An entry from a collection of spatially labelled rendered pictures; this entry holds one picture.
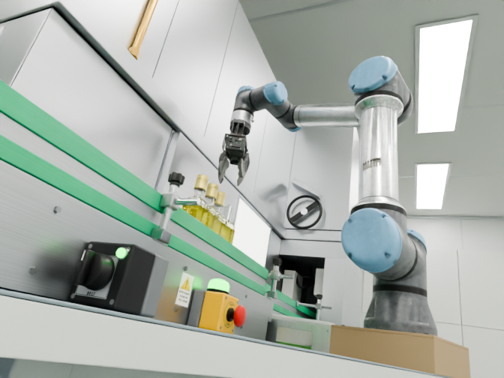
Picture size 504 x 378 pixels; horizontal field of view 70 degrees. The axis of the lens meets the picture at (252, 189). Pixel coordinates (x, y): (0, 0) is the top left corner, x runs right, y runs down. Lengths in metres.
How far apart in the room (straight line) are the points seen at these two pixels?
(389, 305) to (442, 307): 3.90
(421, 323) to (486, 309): 3.95
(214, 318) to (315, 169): 1.66
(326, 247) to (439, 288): 2.86
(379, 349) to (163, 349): 0.59
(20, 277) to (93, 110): 0.57
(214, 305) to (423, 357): 0.40
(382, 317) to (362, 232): 0.20
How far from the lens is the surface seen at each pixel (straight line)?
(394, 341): 0.82
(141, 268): 0.49
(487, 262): 4.91
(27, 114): 0.51
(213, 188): 1.08
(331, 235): 2.08
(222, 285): 0.74
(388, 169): 0.84
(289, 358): 0.42
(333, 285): 2.00
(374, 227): 0.75
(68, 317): 0.27
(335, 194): 2.16
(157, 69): 1.18
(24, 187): 0.48
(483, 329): 4.77
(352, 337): 0.86
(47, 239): 0.50
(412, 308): 0.86
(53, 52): 0.93
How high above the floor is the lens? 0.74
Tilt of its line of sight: 23 degrees up
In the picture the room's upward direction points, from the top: 10 degrees clockwise
